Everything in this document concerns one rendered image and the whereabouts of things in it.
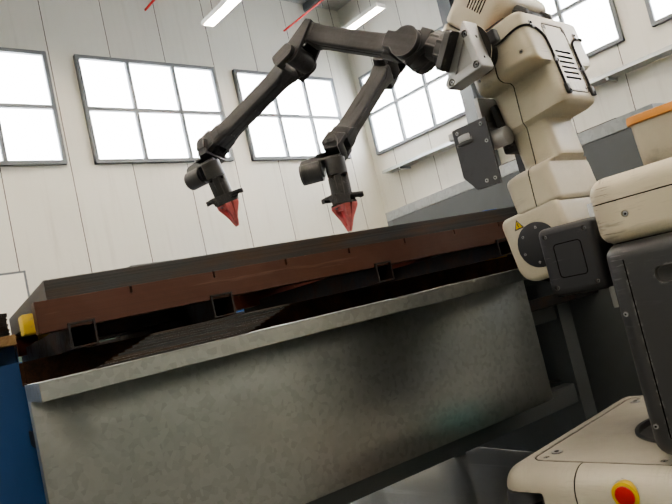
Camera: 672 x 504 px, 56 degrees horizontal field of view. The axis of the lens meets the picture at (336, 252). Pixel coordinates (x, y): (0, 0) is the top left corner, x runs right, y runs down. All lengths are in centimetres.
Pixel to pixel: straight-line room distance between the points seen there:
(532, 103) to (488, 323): 60
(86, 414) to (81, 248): 911
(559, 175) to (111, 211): 952
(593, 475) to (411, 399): 46
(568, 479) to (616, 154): 107
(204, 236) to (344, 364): 985
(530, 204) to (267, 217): 1070
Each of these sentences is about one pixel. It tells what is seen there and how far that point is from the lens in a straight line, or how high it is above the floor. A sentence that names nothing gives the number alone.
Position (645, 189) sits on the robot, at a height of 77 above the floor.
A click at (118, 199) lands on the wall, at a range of 1077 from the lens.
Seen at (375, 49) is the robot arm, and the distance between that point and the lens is 163.
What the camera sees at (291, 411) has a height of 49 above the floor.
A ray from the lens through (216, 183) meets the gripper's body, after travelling 190.
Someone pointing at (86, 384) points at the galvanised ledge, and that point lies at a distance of 112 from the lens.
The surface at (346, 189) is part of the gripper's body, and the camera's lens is 171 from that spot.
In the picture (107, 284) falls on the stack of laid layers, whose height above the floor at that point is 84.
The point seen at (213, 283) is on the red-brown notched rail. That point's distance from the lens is 141.
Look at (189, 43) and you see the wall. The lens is 1259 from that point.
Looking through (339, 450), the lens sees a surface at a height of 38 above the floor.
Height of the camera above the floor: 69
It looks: 5 degrees up
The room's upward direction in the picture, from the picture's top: 13 degrees counter-clockwise
